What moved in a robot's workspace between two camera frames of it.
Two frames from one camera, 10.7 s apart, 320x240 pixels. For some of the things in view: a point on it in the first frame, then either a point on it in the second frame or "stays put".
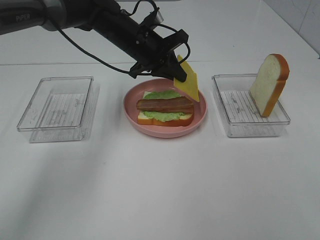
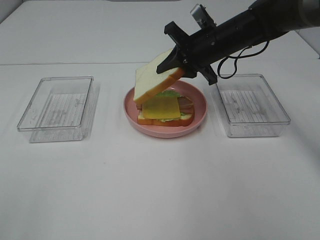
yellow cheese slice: (189, 86) -> (161, 107)
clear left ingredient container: (63, 109) stays put
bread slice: (269, 83) -> (149, 83)
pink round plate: (135, 92) stays put
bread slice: (185, 120) stays put
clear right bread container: (243, 116) stays put
